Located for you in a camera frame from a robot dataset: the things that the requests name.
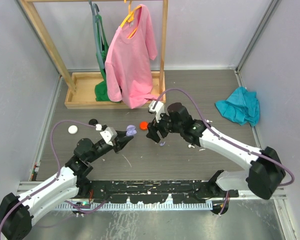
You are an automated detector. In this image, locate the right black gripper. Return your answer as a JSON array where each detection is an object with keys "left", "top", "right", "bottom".
[{"left": 146, "top": 109, "right": 183, "bottom": 143}]

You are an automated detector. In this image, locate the purple earbud charging case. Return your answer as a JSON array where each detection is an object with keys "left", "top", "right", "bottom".
[{"left": 126, "top": 125, "right": 137, "bottom": 137}]

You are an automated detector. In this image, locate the orange earbud charging case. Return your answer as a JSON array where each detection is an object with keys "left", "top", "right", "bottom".
[{"left": 139, "top": 121, "right": 148, "bottom": 131}]

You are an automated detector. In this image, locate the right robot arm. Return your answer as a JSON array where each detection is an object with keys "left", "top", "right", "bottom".
[{"left": 146, "top": 100, "right": 286, "bottom": 200}]

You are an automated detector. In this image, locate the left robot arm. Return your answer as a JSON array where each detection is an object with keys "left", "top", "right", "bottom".
[{"left": 0, "top": 127, "right": 134, "bottom": 240}]

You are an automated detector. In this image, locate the black earbud charging case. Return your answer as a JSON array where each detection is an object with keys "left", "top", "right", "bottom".
[{"left": 88, "top": 118, "right": 98, "bottom": 126}]

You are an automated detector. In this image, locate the white earbud charging case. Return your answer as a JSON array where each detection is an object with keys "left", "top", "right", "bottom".
[{"left": 68, "top": 125, "right": 78, "bottom": 135}]

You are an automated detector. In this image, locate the green garment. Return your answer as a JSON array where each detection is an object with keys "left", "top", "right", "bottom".
[{"left": 94, "top": 13, "right": 122, "bottom": 103}]

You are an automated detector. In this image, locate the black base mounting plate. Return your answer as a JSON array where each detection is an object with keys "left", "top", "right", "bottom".
[{"left": 78, "top": 180, "right": 226, "bottom": 204}]

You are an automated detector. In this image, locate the wooden clothes rack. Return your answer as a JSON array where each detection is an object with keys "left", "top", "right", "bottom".
[{"left": 19, "top": 0, "right": 169, "bottom": 109}]

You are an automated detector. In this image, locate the pink t-shirt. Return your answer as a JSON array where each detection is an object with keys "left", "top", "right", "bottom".
[{"left": 105, "top": 4, "right": 158, "bottom": 109}]

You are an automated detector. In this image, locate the teal cloth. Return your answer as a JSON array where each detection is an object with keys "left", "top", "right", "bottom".
[{"left": 215, "top": 86, "right": 260, "bottom": 127}]

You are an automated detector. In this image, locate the yellow hanger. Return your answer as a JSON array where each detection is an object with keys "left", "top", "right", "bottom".
[{"left": 119, "top": 0, "right": 141, "bottom": 40}]

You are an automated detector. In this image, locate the grey-blue hanger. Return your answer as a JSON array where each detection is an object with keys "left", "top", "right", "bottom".
[{"left": 88, "top": 0, "right": 108, "bottom": 71}]

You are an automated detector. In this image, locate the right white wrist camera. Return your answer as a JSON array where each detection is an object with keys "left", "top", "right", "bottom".
[{"left": 148, "top": 100, "right": 166, "bottom": 123}]

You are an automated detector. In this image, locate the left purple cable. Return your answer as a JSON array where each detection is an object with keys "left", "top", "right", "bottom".
[{"left": 0, "top": 119, "right": 97, "bottom": 240}]

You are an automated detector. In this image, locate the white slotted cable duct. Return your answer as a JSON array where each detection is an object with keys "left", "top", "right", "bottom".
[{"left": 51, "top": 198, "right": 214, "bottom": 211}]

